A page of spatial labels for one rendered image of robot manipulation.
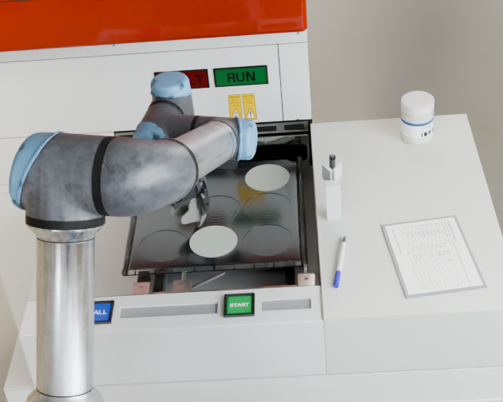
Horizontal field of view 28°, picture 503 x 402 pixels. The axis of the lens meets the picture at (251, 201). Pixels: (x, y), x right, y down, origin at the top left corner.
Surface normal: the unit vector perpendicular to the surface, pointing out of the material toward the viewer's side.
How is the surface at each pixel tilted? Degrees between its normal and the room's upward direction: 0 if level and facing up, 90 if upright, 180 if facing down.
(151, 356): 90
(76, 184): 67
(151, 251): 0
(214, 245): 1
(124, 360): 90
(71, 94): 90
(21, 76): 90
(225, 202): 0
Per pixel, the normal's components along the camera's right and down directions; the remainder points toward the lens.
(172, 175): 0.73, 0.01
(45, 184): -0.25, 0.18
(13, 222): -0.01, 0.62
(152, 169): 0.53, -0.15
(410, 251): -0.08, -0.79
